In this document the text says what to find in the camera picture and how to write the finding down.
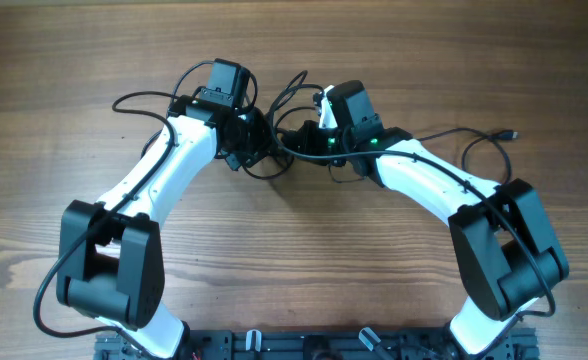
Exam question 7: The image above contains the black usb cable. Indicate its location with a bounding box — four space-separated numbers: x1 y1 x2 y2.
138 69 520 186

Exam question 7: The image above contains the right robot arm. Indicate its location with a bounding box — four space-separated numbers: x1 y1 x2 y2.
273 80 569 359

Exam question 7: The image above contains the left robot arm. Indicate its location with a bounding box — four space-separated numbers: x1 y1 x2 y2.
42 59 273 359

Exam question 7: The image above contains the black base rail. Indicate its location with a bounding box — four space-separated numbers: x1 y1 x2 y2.
93 327 540 360

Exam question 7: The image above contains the left camera cable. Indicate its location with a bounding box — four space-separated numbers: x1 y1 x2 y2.
32 59 215 359

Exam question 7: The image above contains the camera cable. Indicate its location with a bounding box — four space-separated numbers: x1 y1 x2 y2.
32 59 215 359
266 83 558 359

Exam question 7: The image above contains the right camera cable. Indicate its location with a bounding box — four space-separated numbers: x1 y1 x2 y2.
266 83 558 359

